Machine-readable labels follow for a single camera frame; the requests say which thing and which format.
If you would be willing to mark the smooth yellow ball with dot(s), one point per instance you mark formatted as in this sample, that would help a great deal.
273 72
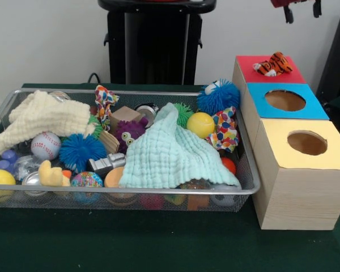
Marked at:
200 125

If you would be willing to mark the dark green table cloth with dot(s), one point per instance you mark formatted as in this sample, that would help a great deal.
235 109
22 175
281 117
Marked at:
158 241

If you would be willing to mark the cream waffle cloth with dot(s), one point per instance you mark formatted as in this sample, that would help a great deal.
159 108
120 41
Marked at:
45 113

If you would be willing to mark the mint green waffle cloth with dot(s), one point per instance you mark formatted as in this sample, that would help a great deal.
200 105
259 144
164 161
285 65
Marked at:
164 153

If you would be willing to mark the orange foam ball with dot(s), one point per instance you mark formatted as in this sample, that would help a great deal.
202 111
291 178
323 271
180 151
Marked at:
113 178

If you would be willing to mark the blue spiky toy with eyes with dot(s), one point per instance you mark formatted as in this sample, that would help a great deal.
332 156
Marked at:
221 97

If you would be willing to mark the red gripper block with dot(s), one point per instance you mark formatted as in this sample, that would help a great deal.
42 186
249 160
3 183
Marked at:
289 3

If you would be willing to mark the small knotted multicoloured cloth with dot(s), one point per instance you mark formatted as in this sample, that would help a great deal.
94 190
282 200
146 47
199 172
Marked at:
103 102

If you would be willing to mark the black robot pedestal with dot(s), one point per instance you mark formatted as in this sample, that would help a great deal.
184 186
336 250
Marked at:
158 42

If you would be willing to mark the blue spiky ball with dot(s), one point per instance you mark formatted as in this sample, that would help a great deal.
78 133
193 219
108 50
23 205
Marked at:
82 153

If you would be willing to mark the large multicoloured patterned cloth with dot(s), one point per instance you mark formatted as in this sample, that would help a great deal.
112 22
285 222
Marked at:
225 130

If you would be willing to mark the orange striped tiger plush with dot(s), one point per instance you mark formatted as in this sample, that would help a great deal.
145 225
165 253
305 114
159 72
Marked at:
275 65

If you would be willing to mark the white baseball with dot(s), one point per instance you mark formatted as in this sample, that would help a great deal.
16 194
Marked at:
45 146

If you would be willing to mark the purple spiky monster toy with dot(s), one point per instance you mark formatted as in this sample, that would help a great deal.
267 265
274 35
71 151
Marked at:
129 134

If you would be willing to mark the wooden box with three holes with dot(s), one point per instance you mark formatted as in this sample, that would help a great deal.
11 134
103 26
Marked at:
300 198

